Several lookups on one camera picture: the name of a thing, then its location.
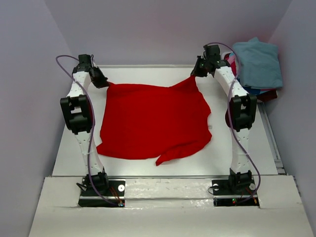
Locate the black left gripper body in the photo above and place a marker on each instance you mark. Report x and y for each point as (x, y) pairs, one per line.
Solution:
(98, 80)

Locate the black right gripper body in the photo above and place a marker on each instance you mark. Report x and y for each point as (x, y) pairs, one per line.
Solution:
(207, 61)

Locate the red t shirt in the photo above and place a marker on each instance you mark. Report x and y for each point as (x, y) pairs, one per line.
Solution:
(146, 121)

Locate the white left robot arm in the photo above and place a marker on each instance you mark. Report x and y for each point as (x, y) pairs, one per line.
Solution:
(79, 118)

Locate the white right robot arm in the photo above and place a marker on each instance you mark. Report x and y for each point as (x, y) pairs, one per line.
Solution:
(240, 116)

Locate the pink t shirt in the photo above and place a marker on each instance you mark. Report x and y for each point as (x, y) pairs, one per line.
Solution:
(231, 58)

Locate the bright blue t shirt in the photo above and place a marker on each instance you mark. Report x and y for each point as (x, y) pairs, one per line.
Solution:
(256, 91)

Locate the dark maroon t shirt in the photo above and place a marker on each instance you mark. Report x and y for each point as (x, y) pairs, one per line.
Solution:
(267, 96)

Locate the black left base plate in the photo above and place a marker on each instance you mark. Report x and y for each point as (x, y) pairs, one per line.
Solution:
(112, 197)

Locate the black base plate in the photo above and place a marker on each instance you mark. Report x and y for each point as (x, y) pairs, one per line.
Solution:
(112, 197)
(223, 196)

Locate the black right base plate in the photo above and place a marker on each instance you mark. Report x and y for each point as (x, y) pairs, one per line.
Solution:
(223, 196)

